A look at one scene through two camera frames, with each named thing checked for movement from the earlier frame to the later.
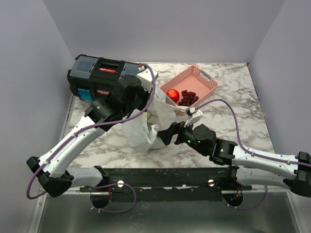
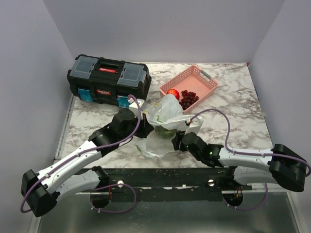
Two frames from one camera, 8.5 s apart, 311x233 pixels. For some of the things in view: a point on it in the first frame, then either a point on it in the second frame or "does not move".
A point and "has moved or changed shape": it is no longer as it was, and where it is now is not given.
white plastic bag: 141,133 has moved or changed shape
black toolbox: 93,78 does not move
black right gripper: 166,135 -> 176,141
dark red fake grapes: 189,98 does not move
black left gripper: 146,95 -> 146,127
